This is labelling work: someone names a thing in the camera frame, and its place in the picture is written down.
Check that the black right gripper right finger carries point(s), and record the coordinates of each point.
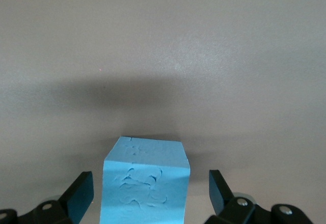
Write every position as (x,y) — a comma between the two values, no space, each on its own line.
(224,203)

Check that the brown table mat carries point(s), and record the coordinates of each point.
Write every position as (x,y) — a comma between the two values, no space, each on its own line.
(178,56)

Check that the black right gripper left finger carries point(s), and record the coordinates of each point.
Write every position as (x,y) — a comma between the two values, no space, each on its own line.
(76,201)

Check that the blue foam cube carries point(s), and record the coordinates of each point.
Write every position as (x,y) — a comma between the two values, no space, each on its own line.
(145,183)

